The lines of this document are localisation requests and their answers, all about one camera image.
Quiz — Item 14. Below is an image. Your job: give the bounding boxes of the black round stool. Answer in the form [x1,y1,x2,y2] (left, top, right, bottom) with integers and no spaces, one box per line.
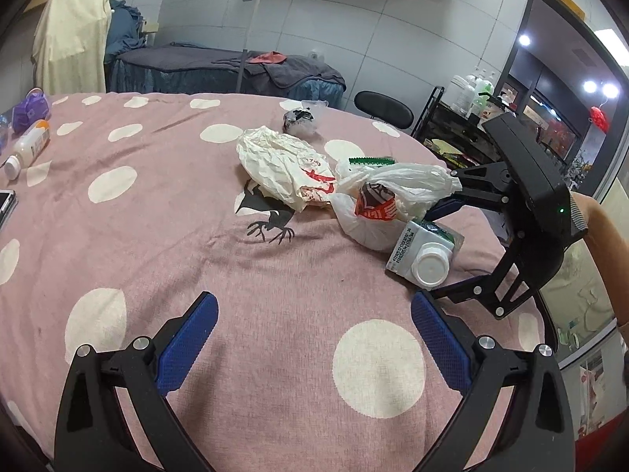
[354,90,414,133]

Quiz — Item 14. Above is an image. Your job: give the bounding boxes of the black metal cart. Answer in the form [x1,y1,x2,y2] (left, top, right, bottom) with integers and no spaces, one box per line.
[412,86,507,170]

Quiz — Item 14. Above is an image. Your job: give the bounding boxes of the blue cloth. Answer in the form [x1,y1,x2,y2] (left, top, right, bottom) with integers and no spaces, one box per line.
[103,0,148,57]

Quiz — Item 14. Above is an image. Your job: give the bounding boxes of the yellow sheet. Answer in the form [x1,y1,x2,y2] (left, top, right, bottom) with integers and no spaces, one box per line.
[430,138,463,158]

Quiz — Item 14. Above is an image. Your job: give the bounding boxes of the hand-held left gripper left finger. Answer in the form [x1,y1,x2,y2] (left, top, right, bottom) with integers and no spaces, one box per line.
[54,291,219,472]

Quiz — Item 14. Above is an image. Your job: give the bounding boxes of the clear ribbed jar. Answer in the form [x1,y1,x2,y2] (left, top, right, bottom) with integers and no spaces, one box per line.
[451,75,477,111]

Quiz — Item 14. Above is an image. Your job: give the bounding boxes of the white paper wrapper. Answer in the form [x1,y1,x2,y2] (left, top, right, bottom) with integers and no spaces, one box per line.
[237,127,340,212]

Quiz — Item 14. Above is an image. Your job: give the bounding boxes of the massage bed with blue skirt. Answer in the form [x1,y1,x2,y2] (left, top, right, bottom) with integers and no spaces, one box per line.
[105,43,347,109]

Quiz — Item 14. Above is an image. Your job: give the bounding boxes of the white lotion bottle orange label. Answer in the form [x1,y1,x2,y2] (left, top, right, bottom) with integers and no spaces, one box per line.
[4,119,51,180]

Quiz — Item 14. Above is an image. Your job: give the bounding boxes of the smartphone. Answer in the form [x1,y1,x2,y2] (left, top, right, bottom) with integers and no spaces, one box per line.
[0,189,18,229]

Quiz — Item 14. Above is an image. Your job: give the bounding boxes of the person's right forearm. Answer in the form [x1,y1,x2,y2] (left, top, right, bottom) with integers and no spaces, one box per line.
[572,192,629,355]

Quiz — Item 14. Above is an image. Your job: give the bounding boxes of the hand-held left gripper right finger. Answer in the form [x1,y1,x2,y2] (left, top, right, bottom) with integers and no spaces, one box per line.
[410,291,576,472]

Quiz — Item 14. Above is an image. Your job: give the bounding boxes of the purple pouch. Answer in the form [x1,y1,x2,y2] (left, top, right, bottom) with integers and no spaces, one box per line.
[11,87,52,133]

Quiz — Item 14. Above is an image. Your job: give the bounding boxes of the cream towel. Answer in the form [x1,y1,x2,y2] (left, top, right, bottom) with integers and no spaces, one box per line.
[32,0,114,95]

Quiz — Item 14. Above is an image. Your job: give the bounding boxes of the clear plastic cup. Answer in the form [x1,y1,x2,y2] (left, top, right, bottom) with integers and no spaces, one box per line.
[301,99,329,121]

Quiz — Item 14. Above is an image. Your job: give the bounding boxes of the white plastic bag orange print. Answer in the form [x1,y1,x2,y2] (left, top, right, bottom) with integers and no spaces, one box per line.
[329,162,463,251]

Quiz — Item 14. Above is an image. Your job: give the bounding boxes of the grey blanket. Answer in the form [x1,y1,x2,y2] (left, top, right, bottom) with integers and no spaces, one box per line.
[211,52,345,99]

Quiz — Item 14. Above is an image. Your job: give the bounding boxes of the green-topped pump bottle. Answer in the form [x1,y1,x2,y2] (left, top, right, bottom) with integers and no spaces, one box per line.
[471,81,495,114]

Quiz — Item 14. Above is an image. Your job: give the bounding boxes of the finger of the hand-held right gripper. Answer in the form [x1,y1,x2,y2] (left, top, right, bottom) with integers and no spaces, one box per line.
[423,161,517,224]
[430,229,539,320]

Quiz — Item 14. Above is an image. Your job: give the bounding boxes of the pink polka-dot blanket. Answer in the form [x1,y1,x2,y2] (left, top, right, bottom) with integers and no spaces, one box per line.
[0,92,556,472]

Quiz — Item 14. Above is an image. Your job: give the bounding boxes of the milk carton with white cap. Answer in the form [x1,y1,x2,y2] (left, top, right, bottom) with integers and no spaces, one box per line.
[384,219,465,292]

